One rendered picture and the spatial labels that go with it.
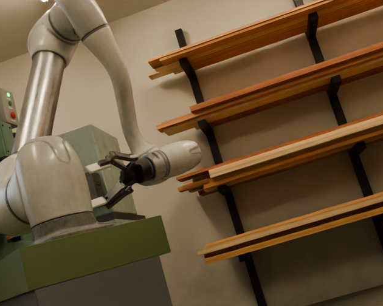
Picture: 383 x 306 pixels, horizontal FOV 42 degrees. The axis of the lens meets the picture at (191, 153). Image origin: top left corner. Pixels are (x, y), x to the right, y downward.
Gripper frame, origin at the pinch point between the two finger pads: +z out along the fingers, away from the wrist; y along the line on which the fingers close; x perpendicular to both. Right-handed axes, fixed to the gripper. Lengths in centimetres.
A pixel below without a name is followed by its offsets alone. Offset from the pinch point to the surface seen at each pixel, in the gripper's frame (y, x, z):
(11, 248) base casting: -42, -27, 12
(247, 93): -62, -102, -194
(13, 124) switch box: -29, -82, -14
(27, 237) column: -62, -48, -4
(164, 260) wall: -201, -100, -143
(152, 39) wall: -70, -220, -199
